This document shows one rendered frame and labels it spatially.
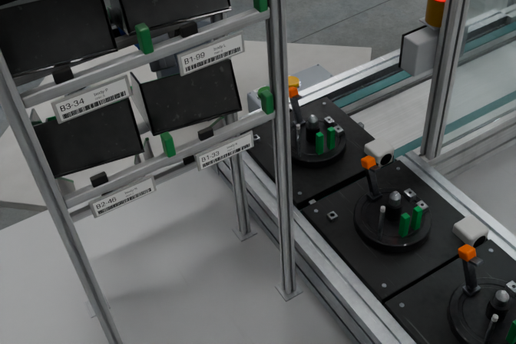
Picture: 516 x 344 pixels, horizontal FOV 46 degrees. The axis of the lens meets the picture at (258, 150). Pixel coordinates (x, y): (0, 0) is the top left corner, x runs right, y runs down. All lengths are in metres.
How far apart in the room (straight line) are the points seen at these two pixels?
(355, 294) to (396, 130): 0.48
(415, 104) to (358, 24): 2.05
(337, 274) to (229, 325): 0.22
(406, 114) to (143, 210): 0.64
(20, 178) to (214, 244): 0.52
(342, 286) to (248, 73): 0.80
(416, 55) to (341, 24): 2.41
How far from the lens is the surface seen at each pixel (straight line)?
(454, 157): 1.36
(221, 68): 0.84
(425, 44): 1.13
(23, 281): 1.33
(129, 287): 1.24
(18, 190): 1.51
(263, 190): 1.22
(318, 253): 1.12
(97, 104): 0.71
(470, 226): 1.15
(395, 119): 1.45
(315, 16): 3.59
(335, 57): 1.74
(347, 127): 1.34
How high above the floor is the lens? 1.85
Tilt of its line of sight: 43 degrees down
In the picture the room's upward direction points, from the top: 5 degrees counter-clockwise
